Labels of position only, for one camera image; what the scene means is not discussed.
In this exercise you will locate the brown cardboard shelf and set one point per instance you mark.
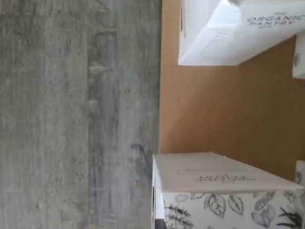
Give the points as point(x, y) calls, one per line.
point(226, 107)

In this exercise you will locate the white box with dark slot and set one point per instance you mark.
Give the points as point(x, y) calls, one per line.
point(299, 59)

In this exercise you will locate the white box green strip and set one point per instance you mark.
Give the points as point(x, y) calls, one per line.
point(214, 190)

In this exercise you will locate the white box brown slot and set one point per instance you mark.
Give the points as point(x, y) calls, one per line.
point(300, 171)

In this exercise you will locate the white box pink strip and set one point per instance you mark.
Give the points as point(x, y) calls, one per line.
point(226, 35)

